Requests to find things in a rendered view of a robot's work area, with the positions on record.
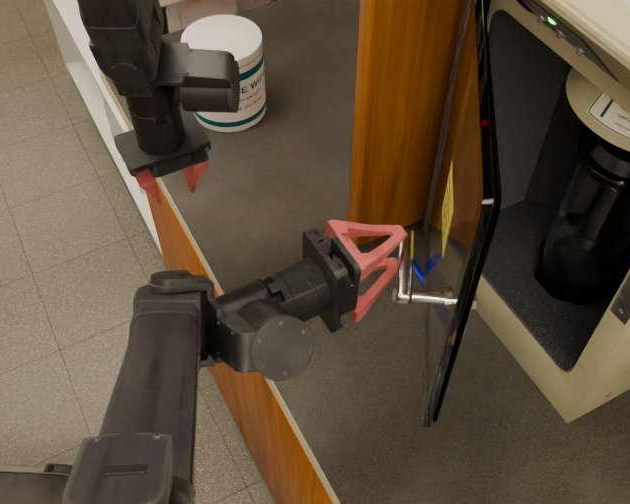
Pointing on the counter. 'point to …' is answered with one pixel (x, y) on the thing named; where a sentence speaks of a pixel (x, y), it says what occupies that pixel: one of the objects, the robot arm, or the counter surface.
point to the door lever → (403, 294)
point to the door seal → (487, 231)
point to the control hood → (611, 38)
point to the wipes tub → (251, 61)
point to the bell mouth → (606, 116)
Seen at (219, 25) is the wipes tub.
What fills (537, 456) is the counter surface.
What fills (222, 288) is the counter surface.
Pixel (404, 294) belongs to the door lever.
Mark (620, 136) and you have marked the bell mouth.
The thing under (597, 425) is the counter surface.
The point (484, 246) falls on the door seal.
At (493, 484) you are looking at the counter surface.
